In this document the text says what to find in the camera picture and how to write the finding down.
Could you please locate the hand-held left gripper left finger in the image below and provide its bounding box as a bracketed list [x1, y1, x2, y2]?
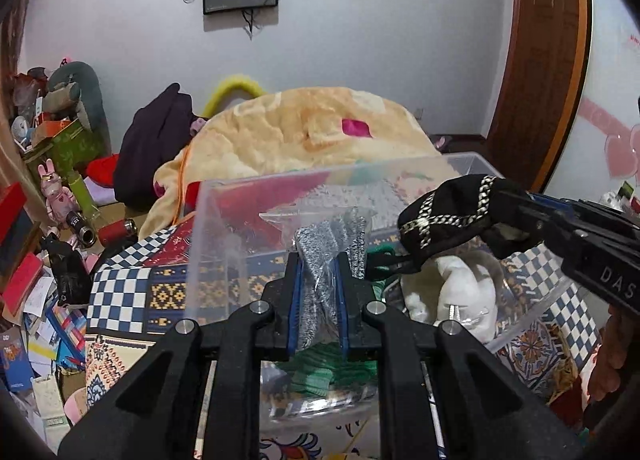
[57, 251, 305, 460]

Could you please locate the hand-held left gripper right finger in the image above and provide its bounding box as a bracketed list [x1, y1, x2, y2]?
[336, 251, 587, 460]

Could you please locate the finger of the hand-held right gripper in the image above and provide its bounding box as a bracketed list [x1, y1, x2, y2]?
[486, 219, 568, 261]
[492, 187, 583, 229]

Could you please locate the grey sock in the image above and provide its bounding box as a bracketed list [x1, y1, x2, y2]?
[260, 204, 377, 352]

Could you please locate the black cloth with patterned trim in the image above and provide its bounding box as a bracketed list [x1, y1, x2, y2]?
[397, 174, 528, 271]

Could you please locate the clear plastic storage bin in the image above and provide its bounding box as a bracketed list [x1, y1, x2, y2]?
[186, 152, 581, 437]

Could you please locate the person's right hand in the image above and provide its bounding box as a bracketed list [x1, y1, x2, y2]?
[587, 304, 633, 403]

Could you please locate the green knitted cloth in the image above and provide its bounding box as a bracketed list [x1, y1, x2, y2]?
[289, 246, 401, 393]

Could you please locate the red cloth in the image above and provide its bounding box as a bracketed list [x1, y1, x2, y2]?
[214, 172, 323, 253]

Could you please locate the brown wooden door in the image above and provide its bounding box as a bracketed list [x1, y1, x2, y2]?
[484, 0, 594, 192]

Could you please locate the beige fleece blanket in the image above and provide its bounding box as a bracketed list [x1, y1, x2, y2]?
[140, 86, 453, 241]

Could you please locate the checkered patterned blanket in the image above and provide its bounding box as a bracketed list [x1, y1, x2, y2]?
[84, 217, 603, 460]

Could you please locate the red cylinder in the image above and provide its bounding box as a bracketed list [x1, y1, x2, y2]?
[97, 218, 139, 247]

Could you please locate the dark purple clothing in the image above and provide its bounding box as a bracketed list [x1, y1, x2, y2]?
[114, 82, 202, 213]

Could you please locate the yellow plush item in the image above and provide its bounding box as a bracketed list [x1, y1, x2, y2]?
[202, 73, 266, 119]

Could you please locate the black lens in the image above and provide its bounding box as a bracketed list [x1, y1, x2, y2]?
[65, 210, 99, 247]

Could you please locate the black bag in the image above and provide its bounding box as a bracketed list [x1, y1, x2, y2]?
[42, 235, 94, 309]

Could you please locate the green tube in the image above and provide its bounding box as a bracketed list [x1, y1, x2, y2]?
[69, 171, 99, 221]

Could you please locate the pink rabbit figure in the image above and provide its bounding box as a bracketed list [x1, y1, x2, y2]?
[37, 158, 77, 228]

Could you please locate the pile of papers and boxes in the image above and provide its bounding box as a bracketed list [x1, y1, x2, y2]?
[0, 277, 90, 443]

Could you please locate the green cardboard box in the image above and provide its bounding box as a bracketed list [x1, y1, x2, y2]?
[22, 118, 102, 177]

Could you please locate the red box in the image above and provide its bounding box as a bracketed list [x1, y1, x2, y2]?
[0, 183, 45, 291]

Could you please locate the grey plush toy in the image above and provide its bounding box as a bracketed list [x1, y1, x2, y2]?
[44, 61, 113, 157]

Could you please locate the pink bow wall sticker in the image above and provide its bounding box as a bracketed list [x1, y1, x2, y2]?
[581, 96, 640, 187]

